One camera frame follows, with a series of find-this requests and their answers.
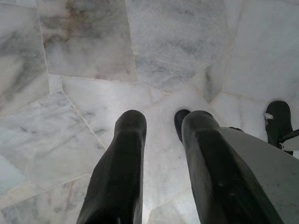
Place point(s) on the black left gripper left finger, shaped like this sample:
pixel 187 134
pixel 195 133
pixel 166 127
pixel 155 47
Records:
pixel 116 177

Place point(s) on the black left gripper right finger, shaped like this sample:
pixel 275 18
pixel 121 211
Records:
pixel 215 182

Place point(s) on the black robot left foot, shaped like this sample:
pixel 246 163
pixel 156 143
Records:
pixel 178 121

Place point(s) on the black robot foot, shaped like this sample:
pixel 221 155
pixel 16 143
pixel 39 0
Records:
pixel 178 121
pixel 278 121

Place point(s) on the black robot right foot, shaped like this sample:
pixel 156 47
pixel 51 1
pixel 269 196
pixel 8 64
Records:
pixel 278 121

